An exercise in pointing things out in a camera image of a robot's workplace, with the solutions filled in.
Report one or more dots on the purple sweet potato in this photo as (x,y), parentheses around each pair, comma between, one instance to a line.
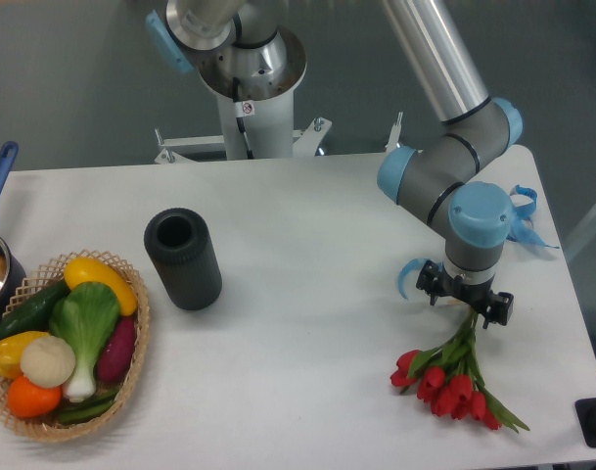
(116,357)

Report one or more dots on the green bok choy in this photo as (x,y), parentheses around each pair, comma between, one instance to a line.
(85,320)

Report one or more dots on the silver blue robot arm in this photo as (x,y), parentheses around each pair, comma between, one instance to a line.
(438,185)

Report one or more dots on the dark green cucumber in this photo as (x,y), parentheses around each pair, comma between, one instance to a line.
(34,313)

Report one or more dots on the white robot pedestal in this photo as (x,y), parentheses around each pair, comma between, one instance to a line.
(254,89)

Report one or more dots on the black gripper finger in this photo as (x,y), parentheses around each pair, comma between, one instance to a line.
(430,281)
(497,308)

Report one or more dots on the orange fruit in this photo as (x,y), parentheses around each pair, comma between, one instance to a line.
(27,400)

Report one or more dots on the red tulip bouquet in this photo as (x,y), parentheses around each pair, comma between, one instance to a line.
(448,379)

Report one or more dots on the white frame at right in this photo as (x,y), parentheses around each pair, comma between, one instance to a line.
(583,233)

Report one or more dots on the green beans in basket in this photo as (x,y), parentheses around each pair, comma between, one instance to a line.
(88,409)

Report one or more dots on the crumpled blue plastic film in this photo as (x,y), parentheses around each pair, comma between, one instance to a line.
(521,228)

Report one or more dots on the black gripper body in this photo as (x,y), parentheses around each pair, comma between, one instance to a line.
(467,286)

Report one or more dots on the dark grey ribbed vase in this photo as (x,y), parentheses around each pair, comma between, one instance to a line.
(179,245)

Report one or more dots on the yellow bell pepper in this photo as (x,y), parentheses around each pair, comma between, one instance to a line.
(9,352)

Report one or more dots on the curved blue plastic strip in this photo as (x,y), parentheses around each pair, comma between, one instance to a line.
(407,279)

